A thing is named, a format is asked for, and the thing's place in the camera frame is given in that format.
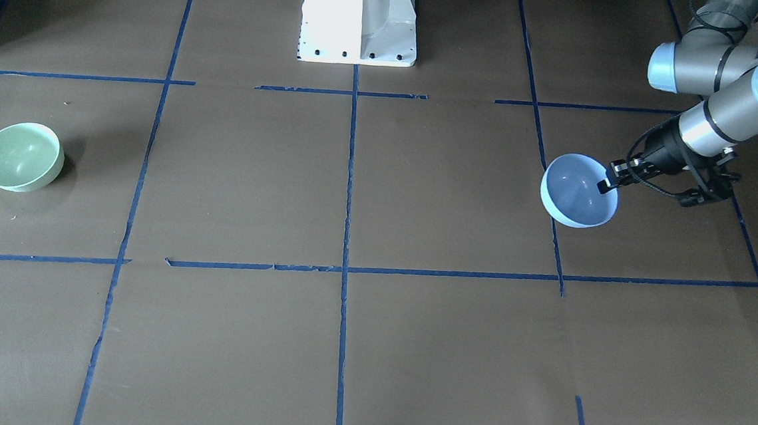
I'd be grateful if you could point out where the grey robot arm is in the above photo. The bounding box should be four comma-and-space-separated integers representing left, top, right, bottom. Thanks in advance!
598, 0, 758, 207

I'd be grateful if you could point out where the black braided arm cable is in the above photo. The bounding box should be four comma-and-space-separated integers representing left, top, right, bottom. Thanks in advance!
623, 110, 727, 200

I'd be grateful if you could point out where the blue bowl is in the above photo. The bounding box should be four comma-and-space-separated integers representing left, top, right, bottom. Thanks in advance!
540, 153, 619, 229

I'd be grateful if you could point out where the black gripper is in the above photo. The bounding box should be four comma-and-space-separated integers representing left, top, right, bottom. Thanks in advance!
597, 129, 690, 194

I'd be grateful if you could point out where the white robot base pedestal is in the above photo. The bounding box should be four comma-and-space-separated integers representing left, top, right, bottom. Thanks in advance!
296, 0, 417, 68

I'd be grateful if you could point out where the green bowl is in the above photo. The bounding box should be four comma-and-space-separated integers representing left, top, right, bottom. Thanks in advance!
0, 122, 65, 193

